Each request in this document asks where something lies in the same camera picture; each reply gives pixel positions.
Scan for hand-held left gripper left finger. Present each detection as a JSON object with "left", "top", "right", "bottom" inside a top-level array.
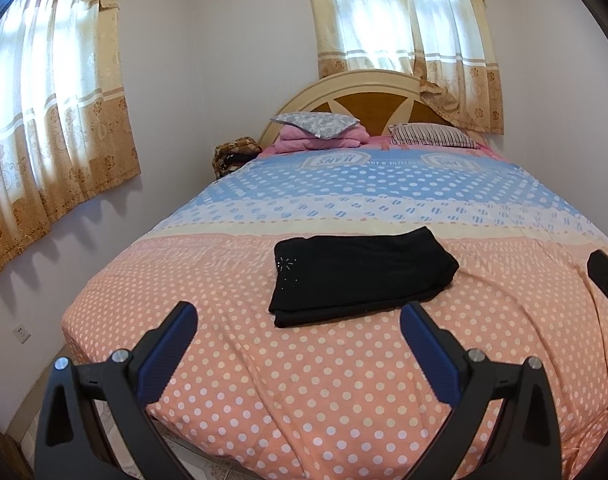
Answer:
[{"left": 34, "top": 301, "right": 200, "bottom": 480}]

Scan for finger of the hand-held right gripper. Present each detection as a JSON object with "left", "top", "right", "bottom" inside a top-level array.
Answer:
[{"left": 586, "top": 249, "right": 608, "bottom": 311}]

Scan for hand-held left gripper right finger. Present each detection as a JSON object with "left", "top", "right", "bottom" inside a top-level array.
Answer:
[{"left": 400, "top": 301, "right": 567, "bottom": 480}]

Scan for black pants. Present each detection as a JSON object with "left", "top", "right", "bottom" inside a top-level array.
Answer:
[{"left": 268, "top": 226, "right": 460, "bottom": 329}]

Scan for polka dot bed blanket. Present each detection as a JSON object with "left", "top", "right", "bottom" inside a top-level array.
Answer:
[{"left": 61, "top": 142, "right": 608, "bottom": 480}]

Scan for brown patterned bag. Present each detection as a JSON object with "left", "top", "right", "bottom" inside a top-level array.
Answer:
[{"left": 213, "top": 136, "right": 262, "bottom": 181}]

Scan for striped pillow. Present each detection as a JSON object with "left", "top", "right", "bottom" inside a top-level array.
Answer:
[{"left": 389, "top": 122, "right": 480, "bottom": 148}]

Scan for pink bed sheet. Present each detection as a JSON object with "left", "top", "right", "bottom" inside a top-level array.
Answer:
[{"left": 260, "top": 135, "right": 500, "bottom": 157}]

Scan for pink folded blanket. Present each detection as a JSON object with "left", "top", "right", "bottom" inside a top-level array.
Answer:
[{"left": 279, "top": 125, "right": 370, "bottom": 152}]

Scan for beige floral window curtain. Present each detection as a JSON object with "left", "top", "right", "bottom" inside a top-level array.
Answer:
[
  {"left": 0, "top": 0, "right": 142, "bottom": 281},
  {"left": 301, "top": 0, "right": 505, "bottom": 135}
]

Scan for grey patterned pillow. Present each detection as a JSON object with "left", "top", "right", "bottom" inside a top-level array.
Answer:
[{"left": 270, "top": 111, "right": 361, "bottom": 139}]

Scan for cream and brown headboard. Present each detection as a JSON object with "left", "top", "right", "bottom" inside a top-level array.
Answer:
[{"left": 258, "top": 70, "right": 457, "bottom": 146}]

